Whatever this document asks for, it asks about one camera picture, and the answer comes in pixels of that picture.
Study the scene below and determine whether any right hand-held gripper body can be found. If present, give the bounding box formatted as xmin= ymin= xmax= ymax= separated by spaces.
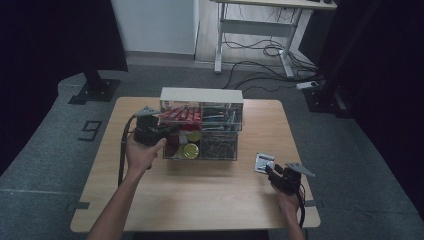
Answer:
xmin=271 ymin=161 xmax=316 ymax=195

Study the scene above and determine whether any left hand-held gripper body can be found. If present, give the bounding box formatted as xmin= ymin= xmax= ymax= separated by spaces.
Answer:
xmin=132 ymin=105 xmax=168 ymax=148

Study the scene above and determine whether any person's right hand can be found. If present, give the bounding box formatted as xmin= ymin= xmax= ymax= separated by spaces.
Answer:
xmin=271 ymin=183 xmax=302 ymax=217

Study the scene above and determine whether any person's left hand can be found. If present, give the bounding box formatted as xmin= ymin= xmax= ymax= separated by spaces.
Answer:
xmin=124 ymin=135 xmax=168 ymax=177

